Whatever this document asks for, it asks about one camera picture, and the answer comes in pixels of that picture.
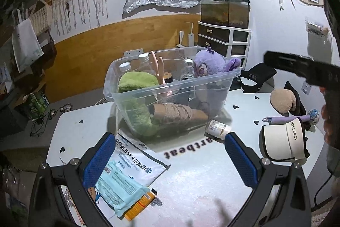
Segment tan rope cardboard spool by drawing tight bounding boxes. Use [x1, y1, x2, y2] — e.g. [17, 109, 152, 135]
[149, 103, 209, 126]

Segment pink bunny ear fan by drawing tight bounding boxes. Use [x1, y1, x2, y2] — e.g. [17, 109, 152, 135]
[150, 51, 165, 85]

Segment teal wipes packet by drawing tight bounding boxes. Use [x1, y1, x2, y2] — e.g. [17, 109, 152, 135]
[96, 163, 150, 217]

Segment cream sun visor hat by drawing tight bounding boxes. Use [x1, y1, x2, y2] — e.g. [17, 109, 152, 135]
[259, 118, 310, 163]

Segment white pet wipes pouch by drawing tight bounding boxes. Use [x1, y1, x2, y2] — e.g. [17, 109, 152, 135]
[108, 129, 171, 187]

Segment beige plush toy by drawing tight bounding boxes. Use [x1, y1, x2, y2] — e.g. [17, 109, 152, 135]
[270, 89, 297, 114]

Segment white pill bottle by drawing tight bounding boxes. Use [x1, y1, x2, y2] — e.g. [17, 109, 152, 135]
[205, 120, 232, 142]

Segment cartoon printed packet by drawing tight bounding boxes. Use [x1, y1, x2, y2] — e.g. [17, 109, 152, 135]
[61, 184, 105, 226]

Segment black cap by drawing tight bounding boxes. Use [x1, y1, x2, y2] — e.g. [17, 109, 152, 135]
[230, 63, 277, 93]

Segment orange tube bottle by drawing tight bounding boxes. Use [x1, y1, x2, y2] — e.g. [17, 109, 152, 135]
[124, 189, 157, 221]

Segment green plush towel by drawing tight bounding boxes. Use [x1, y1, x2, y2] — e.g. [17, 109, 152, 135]
[118, 71, 159, 137]

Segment clear plastic storage bin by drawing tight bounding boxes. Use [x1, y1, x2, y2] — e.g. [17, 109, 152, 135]
[103, 47, 224, 137]

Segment white drawer unit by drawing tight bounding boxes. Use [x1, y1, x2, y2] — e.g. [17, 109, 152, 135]
[197, 21, 251, 69]

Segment purple plush toy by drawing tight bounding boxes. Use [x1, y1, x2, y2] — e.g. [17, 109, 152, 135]
[194, 47, 241, 118]

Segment clear plastic bottle left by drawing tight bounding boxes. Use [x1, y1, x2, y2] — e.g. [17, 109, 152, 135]
[119, 62, 131, 74]

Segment clear plastic bottle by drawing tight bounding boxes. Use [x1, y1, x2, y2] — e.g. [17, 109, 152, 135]
[119, 62, 131, 74]
[180, 59, 195, 81]
[138, 53, 155, 75]

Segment clear plastic bottle middle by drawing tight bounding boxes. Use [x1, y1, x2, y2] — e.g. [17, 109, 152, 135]
[138, 53, 155, 75]

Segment clear plastic bottle right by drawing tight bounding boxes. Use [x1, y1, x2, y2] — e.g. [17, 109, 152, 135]
[180, 59, 195, 81]

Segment glass terrarium tank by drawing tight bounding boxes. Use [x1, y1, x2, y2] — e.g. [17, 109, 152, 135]
[201, 0, 251, 29]

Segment white tote bag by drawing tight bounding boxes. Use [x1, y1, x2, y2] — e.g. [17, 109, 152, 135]
[11, 9, 44, 73]

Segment purple handled brush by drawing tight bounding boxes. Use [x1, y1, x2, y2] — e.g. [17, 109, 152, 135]
[262, 109, 320, 125]

